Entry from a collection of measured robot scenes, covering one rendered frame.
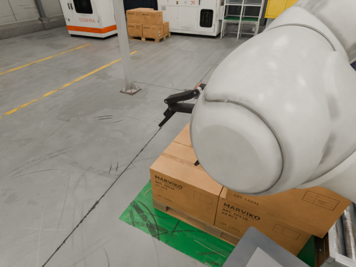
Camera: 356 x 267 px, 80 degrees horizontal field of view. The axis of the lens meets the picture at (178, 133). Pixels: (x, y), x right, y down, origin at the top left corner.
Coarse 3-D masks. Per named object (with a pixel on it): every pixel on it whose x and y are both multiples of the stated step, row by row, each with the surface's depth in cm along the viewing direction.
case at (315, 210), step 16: (288, 192) 120; (304, 192) 115; (320, 192) 110; (256, 208) 138; (272, 208) 132; (288, 208) 126; (304, 208) 120; (320, 208) 115; (336, 208) 110; (288, 224) 133; (304, 224) 126; (320, 224) 121
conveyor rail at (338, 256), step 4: (336, 256) 113; (340, 256) 113; (344, 256) 113; (336, 260) 112; (340, 260) 112; (344, 260) 112; (348, 260) 112; (352, 260) 112; (332, 264) 115; (336, 264) 113; (340, 264) 111; (344, 264) 110; (348, 264) 110; (352, 264) 110
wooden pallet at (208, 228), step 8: (160, 208) 200; (168, 208) 202; (176, 216) 195; (184, 216) 195; (192, 216) 182; (192, 224) 189; (200, 224) 189; (208, 224) 176; (208, 232) 183; (216, 232) 177; (224, 232) 172; (224, 240) 178; (232, 240) 177
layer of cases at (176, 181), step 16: (176, 144) 197; (160, 160) 180; (176, 160) 180; (192, 160) 180; (160, 176) 172; (176, 176) 165; (192, 176) 165; (208, 176) 165; (160, 192) 185; (176, 192) 173; (192, 192) 163; (208, 192) 154; (224, 192) 153; (176, 208) 186; (192, 208) 175; (208, 208) 165; (224, 208) 156; (240, 208) 147; (224, 224) 166; (240, 224) 157; (256, 224) 148; (272, 224) 141; (272, 240) 149; (288, 240) 142; (304, 240) 135
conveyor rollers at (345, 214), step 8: (344, 216) 138; (336, 224) 133; (344, 224) 134; (352, 224) 133; (336, 232) 129; (344, 232) 131; (352, 232) 129; (336, 240) 125; (352, 240) 125; (336, 248) 121; (352, 248) 121; (352, 256) 117
